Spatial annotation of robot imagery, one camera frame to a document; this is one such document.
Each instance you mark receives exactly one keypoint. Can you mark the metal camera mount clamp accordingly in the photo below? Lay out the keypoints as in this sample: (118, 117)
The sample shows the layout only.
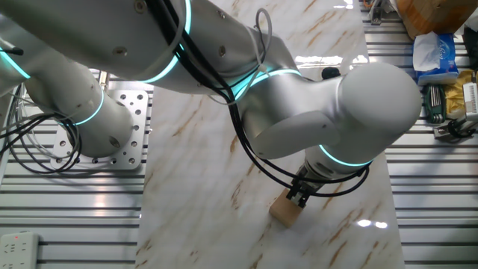
(442, 132)

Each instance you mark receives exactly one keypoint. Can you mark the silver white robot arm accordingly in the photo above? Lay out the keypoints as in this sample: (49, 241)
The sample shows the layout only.
(317, 119)

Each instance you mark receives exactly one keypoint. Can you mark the black round wrist camera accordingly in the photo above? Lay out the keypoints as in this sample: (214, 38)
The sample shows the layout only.
(331, 73)

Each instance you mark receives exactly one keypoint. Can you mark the white marble pattern mat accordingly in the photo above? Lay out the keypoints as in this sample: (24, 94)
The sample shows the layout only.
(209, 224)

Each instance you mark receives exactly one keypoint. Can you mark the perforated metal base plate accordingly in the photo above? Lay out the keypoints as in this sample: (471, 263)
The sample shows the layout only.
(143, 112)

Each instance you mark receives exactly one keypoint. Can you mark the metal frame foot bracket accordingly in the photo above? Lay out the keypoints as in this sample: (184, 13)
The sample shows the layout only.
(377, 13)

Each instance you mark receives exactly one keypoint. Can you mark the black device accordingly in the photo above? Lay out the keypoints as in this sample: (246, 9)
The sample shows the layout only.
(471, 48)

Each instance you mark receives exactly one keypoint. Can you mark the green hex key set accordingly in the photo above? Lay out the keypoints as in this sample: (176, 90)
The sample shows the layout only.
(435, 104)

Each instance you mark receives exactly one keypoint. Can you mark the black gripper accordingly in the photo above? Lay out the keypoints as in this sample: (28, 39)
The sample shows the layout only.
(309, 184)

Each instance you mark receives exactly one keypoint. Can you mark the blue tissue pack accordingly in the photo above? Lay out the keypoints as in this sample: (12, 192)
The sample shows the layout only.
(444, 56)

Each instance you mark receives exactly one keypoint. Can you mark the small wooden block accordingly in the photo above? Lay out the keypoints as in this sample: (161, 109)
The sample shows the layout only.
(284, 214)

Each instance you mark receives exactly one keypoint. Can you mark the silver ribbed camera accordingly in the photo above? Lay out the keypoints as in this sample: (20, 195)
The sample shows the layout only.
(471, 98)

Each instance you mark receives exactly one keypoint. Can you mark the white power strip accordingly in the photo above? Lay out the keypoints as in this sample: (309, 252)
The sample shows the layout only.
(18, 250)

